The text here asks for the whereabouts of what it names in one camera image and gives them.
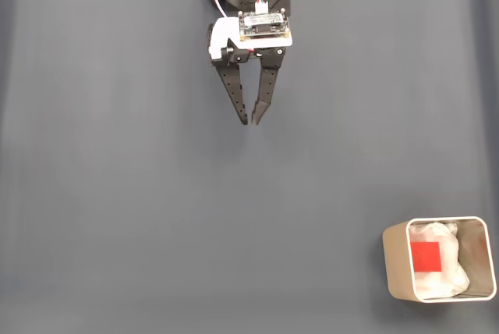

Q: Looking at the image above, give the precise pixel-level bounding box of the camera board on white mount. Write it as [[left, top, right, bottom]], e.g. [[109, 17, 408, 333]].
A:
[[207, 8, 294, 58]]

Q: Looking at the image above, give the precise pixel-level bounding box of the crumpled white paper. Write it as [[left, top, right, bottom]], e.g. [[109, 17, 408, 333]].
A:
[[409, 221, 471, 300]]

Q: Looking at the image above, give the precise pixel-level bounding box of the red cube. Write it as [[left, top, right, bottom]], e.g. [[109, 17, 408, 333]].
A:
[[411, 242, 443, 273]]

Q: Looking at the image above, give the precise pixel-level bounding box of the beige box with white rim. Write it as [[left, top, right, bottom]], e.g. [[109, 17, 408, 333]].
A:
[[381, 215, 498, 304]]

